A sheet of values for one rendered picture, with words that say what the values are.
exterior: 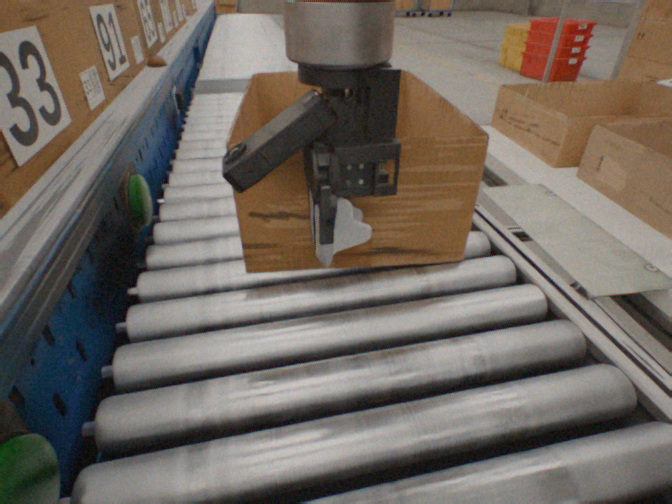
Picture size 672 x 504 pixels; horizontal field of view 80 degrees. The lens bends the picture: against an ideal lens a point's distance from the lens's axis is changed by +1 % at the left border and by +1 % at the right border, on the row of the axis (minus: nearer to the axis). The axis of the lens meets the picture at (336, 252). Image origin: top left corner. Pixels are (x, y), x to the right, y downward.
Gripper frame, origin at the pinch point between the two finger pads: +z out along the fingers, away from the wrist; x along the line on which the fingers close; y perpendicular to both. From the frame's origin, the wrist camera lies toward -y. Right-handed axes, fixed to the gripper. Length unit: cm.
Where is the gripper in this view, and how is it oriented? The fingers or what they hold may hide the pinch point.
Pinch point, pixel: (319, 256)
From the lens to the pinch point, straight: 45.5
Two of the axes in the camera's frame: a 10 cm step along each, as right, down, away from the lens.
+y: 9.8, -1.2, 1.8
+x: -2.2, -5.5, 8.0
